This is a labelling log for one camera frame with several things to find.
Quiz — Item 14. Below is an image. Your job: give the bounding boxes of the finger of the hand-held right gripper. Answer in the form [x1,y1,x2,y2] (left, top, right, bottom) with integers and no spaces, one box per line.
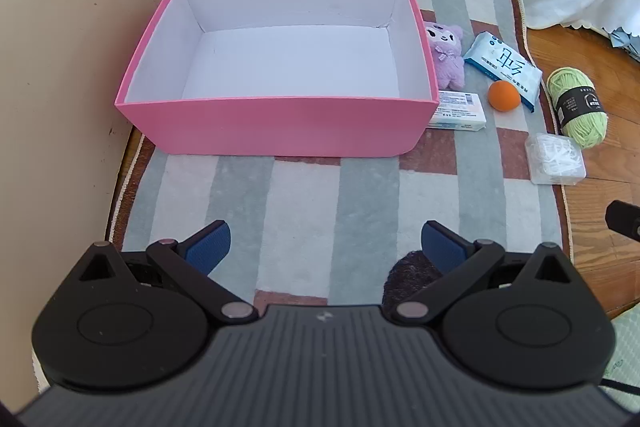
[605,201,640,243]

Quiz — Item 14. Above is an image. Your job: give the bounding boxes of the purple plush toy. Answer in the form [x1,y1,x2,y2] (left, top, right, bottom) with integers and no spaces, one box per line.
[424,21,466,88]

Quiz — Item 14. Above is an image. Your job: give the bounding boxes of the striped rug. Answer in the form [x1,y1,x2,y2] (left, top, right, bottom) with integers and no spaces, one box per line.
[107,0,573,308]

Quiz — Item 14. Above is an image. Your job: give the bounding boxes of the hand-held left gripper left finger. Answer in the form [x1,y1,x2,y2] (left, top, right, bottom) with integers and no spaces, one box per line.
[77,219,261,324]

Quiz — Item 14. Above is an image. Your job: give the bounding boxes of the pink cardboard box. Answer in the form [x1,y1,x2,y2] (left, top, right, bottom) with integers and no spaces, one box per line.
[114,0,440,158]

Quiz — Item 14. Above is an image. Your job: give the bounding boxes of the blue tissue packet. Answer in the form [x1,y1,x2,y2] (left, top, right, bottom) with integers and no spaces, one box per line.
[463,32,543,112]

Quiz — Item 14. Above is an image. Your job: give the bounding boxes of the green yarn ball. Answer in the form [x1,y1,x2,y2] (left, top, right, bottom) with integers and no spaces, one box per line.
[546,66,610,150]

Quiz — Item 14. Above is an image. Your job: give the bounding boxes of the orange ball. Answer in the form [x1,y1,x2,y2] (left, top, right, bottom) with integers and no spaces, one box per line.
[488,81,521,112]

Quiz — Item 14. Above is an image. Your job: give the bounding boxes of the black cable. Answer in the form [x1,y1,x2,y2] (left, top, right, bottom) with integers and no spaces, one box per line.
[600,377,640,395]

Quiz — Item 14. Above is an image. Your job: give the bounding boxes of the pale green mat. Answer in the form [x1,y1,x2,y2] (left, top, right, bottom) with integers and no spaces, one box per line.
[612,307,640,410]

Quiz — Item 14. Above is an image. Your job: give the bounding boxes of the white wipes packet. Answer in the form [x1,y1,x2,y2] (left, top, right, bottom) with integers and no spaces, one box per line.
[427,89,487,130]

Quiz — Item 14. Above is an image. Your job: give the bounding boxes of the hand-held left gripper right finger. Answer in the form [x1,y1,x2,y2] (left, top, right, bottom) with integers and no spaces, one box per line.
[388,220,572,324]

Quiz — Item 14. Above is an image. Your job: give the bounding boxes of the beige cabinet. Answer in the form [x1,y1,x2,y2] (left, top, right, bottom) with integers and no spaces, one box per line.
[0,0,166,398]

